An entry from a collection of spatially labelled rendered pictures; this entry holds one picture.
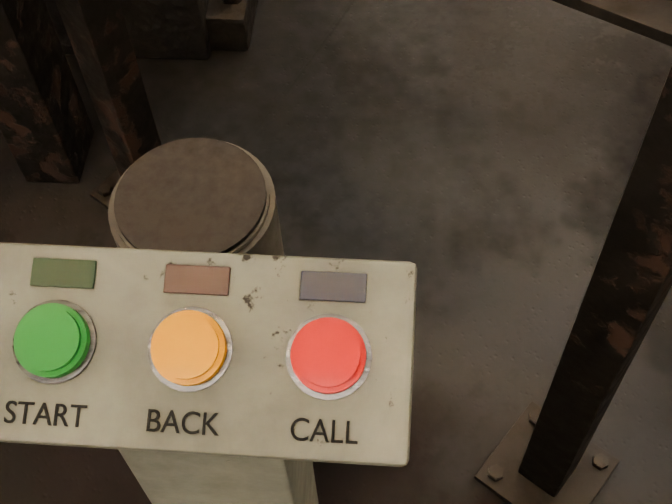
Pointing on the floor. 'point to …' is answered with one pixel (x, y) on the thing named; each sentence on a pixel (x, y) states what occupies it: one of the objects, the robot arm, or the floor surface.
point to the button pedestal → (16, 261)
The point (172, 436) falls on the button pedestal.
